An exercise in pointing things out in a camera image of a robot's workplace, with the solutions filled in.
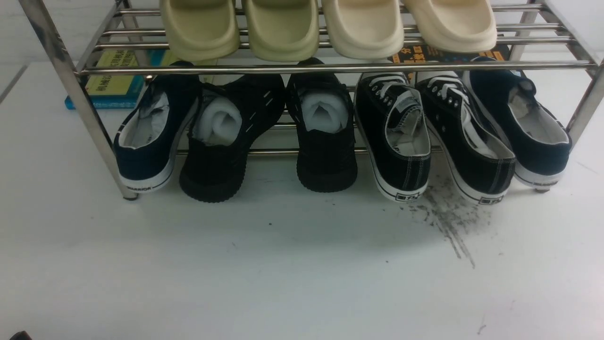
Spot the cream slipper left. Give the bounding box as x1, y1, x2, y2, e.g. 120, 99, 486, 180
321, 0, 405, 60

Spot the navy warrior sneaker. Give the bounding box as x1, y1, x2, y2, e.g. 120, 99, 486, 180
461, 69, 572, 192
113, 74, 202, 193

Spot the stainless steel shoe rack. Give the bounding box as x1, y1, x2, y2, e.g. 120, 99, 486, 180
19, 0, 604, 202

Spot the olive green slipper left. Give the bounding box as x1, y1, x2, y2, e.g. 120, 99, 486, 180
159, 0, 240, 62

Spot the black knit sneaker left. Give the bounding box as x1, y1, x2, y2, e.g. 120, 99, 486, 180
179, 75, 285, 203

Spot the yellow blue book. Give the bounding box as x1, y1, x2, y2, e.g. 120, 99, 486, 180
85, 50, 145, 110

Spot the black knit sneaker right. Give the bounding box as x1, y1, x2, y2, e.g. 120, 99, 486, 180
285, 72, 358, 192

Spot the cream slipper right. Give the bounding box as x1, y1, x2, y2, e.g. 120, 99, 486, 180
403, 0, 497, 53

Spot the black knit sneaker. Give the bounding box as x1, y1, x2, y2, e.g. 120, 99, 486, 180
179, 75, 285, 203
285, 72, 358, 192

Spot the black canvas sneaker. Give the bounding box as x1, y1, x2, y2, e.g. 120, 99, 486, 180
353, 72, 431, 202
414, 71, 516, 205

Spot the black orange book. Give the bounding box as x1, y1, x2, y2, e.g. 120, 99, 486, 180
387, 44, 511, 64

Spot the navy Warrior sneaker right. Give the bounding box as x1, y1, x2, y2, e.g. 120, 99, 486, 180
461, 69, 572, 192

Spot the olive green slipper right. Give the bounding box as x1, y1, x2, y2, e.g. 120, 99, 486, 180
242, 0, 319, 62

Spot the navy Warrior sneaker left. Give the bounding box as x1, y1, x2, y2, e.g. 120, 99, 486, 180
113, 74, 202, 193

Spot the cream slipper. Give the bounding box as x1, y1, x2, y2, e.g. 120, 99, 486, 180
403, 0, 497, 53
321, 0, 405, 60

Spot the olive green slipper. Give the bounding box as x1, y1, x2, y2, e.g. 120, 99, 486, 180
242, 0, 319, 62
159, 0, 240, 62

